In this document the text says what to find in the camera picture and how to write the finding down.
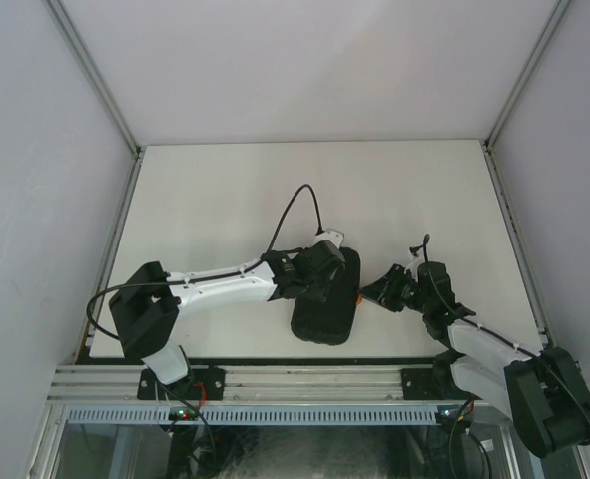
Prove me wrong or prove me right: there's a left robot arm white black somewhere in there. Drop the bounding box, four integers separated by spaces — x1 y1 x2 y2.
109 230 345 399

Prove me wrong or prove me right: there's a black plastic tool case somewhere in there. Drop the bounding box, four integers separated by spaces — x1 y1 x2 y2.
291 247 361 346

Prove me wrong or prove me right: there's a left camera black cable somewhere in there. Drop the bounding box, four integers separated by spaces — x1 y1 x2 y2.
86 184 325 340

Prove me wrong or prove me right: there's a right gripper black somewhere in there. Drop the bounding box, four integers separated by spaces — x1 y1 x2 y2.
357 264 430 315

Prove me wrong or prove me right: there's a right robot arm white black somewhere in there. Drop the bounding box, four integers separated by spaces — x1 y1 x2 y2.
359 259 590 458

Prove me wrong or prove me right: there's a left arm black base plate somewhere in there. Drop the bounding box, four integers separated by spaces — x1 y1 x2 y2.
136 367 226 401

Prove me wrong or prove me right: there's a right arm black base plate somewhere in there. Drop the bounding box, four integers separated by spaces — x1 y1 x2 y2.
400 367 456 400

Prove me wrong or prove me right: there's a right camera black cable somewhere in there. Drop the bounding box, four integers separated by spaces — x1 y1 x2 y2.
408 235 590 435

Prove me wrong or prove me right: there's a grey slotted cable duct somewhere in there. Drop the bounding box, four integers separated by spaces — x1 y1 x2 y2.
66 404 441 426

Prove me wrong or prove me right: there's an aluminium front rail frame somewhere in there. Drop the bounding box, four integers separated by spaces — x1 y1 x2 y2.
49 362 590 403

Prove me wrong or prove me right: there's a camera black cable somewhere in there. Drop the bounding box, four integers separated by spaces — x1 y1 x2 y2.
86 184 325 340
408 235 590 435

